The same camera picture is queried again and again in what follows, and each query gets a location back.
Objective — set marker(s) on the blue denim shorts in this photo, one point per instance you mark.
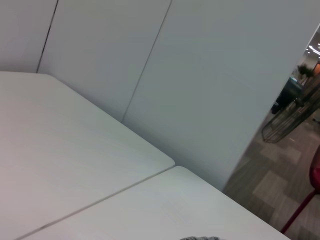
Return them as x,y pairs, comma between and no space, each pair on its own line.
202,238

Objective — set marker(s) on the dark teal sofa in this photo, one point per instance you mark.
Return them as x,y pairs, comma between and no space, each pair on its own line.
287,95

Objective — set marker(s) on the green potted plant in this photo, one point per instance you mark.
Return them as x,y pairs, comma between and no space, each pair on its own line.
305,71

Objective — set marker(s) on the red chair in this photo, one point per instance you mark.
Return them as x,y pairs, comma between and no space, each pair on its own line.
315,175

